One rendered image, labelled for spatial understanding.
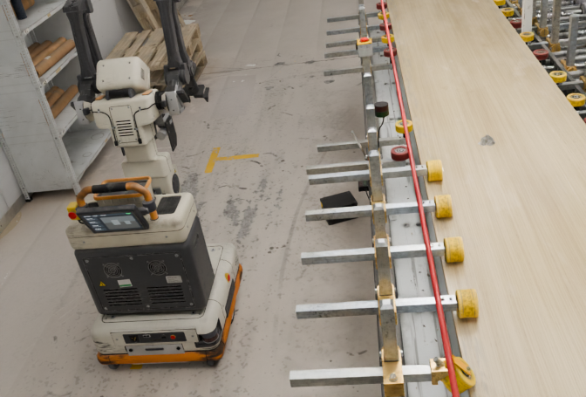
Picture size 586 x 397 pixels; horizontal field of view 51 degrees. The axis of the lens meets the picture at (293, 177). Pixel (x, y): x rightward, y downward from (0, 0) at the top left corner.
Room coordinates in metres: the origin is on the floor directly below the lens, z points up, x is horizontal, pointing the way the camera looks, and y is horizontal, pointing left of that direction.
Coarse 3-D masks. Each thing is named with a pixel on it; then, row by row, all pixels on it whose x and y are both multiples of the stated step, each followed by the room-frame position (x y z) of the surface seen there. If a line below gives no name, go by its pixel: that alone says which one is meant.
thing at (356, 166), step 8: (384, 160) 2.32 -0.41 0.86; (392, 160) 2.31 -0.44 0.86; (312, 168) 2.35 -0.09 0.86; (320, 168) 2.35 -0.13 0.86; (328, 168) 2.34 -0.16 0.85; (336, 168) 2.34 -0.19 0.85; (344, 168) 2.33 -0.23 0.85; (352, 168) 2.33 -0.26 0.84; (360, 168) 2.32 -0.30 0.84; (368, 168) 2.31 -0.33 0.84
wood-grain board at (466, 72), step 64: (448, 0) 4.34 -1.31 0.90; (448, 64) 3.17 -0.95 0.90; (512, 64) 3.03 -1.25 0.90; (448, 128) 2.43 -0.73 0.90; (512, 128) 2.34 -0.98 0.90; (576, 128) 2.24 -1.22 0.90; (448, 192) 1.93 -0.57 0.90; (512, 192) 1.86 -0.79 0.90; (576, 192) 1.80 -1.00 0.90; (512, 256) 1.52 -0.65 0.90; (576, 256) 1.46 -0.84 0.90; (512, 320) 1.25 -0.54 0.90; (576, 320) 1.21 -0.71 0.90; (512, 384) 1.04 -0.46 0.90; (576, 384) 1.00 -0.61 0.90
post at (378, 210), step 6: (378, 204) 1.63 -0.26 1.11; (378, 210) 1.61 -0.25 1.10; (384, 210) 1.60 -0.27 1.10; (378, 216) 1.61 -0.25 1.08; (384, 216) 1.60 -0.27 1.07; (378, 222) 1.61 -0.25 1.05; (384, 222) 1.60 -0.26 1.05; (378, 228) 1.61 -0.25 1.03; (384, 228) 1.60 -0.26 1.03; (378, 234) 1.61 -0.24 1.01; (384, 234) 1.60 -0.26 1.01
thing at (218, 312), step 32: (224, 256) 2.61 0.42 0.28; (224, 288) 2.39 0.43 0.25; (96, 320) 2.28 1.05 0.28; (128, 320) 2.24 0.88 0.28; (160, 320) 2.20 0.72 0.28; (192, 320) 2.16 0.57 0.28; (224, 320) 2.27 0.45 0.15; (128, 352) 2.18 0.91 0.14; (160, 352) 2.15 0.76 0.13; (192, 352) 2.13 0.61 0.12
